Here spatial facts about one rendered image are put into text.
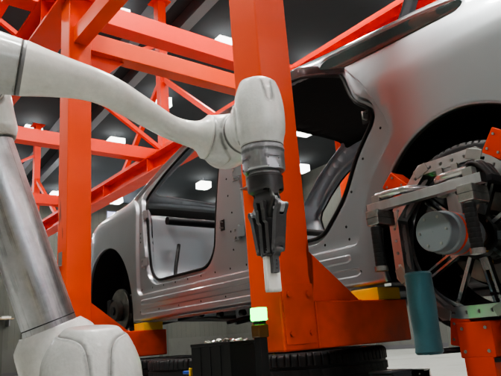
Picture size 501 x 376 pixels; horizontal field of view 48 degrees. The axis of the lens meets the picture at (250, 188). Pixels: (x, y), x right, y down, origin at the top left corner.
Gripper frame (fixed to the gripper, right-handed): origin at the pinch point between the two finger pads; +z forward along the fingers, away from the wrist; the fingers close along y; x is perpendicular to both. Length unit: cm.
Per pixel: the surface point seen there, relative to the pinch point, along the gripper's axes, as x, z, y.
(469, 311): 90, 10, -32
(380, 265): 66, -6, -43
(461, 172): 75, -29, -14
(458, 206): 92, -24, -31
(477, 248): 72, -6, -10
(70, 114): 9, -132, -260
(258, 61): 42, -86, -69
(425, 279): 79, -1, -38
